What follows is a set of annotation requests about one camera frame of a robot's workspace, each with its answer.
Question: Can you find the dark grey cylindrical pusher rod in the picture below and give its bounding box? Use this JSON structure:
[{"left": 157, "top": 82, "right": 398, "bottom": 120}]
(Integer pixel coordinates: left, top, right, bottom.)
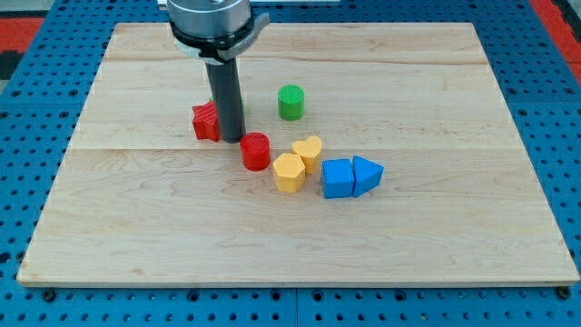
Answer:
[{"left": 206, "top": 59, "right": 246, "bottom": 144}]

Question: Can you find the red cylinder block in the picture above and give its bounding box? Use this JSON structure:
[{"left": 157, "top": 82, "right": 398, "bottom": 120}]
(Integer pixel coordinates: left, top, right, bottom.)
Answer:
[{"left": 240, "top": 132, "right": 271, "bottom": 172}]

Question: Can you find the red star block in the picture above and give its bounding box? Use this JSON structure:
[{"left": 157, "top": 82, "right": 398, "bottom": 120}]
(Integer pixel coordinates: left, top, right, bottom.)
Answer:
[{"left": 192, "top": 101, "right": 221, "bottom": 142}]

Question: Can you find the green cylinder block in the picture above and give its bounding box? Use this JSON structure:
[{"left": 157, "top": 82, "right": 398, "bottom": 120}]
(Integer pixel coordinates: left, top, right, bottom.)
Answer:
[{"left": 277, "top": 84, "right": 305, "bottom": 121}]

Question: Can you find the yellow heart block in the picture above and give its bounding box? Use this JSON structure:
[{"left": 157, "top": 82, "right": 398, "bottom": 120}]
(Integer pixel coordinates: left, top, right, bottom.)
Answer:
[{"left": 291, "top": 135, "right": 322, "bottom": 174}]

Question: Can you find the yellow hexagon block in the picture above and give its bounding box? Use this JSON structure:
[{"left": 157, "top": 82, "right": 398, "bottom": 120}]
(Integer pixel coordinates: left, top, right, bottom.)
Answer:
[{"left": 272, "top": 153, "right": 306, "bottom": 193}]

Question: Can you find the blue cube block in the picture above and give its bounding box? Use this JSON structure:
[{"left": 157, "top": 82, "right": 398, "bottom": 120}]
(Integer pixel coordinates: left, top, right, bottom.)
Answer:
[{"left": 321, "top": 158, "right": 355, "bottom": 199}]

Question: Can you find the light wooden board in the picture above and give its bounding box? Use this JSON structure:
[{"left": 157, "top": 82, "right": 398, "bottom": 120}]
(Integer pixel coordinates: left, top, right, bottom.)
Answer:
[{"left": 17, "top": 23, "right": 579, "bottom": 288}]

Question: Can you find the blue triangle block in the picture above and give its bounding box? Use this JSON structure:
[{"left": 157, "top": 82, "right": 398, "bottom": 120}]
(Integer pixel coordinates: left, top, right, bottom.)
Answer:
[{"left": 352, "top": 155, "right": 384, "bottom": 197}]

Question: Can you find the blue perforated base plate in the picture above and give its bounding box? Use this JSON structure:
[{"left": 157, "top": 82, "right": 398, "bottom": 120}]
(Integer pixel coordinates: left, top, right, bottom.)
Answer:
[{"left": 1, "top": 1, "right": 580, "bottom": 326}]

